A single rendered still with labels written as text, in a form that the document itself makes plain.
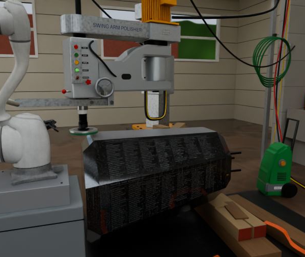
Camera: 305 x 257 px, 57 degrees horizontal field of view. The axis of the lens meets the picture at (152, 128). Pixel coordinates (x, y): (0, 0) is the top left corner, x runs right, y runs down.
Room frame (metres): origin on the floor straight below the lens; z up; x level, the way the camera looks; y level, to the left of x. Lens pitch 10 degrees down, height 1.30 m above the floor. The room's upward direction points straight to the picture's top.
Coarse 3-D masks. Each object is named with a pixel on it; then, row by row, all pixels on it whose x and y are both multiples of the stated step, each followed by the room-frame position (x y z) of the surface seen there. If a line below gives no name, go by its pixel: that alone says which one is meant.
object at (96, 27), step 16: (64, 16) 2.01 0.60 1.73; (80, 16) 2.01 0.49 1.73; (96, 16) 2.07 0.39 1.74; (64, 32) 2.02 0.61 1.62; (80, 32) 2.01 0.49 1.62; (96, 32) 2.07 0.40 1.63; (112, 32) 2.13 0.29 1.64; (128, 32) 2.20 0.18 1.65; (144, 32) 2.28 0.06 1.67; (160, 32) 2.34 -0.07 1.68; (176, 32) 2.42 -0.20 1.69
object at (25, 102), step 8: (24, 104) 1.84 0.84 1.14; (32, 104) 1.87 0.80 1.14; (40, 104) 1.90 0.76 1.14; (48, 104) 1.92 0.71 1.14; (56, 104) 1.95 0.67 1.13; (64, 104) 1.98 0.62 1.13; (72, 104) 2.01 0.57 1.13; (80, 104) 2.04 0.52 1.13; (88, 104) 2.07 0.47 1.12; (96, 104) 2.11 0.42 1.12; (104, 104) 2.14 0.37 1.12; (112, 104) 2.14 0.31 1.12
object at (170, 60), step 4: (168, 60) 2.98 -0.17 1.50; (172, 60) 3.03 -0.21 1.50; (144, 64) 3.02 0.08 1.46; (168, 64) 2.98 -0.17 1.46; (172, 64) 3.03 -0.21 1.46; (144, 68) 3.02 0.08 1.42; (168, 68) 2.98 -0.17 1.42; (172, 68) 3.03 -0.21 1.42; (144, 72) 3.02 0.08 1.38; (168, 72) 2.98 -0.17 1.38; (172, 72) 3.04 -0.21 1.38; (144, 76) 3.02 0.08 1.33; (168, 76) 2.98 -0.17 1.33; (172, 76) 3.04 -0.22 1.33; (168, 80) 3.00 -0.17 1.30
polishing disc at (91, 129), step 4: (72, 128) 2.13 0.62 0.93; (76, 128) 2.13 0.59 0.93; (92, 128) 2.13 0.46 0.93; (96, 128) 2.13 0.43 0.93; (72, 132) 2.02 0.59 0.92; (76, 132) 2.01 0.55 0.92; (80, 132) 2.01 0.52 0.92; (84, 132) 2.01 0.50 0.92; (88, 132) 2.02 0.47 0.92; (92, 132) 2.05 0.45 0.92
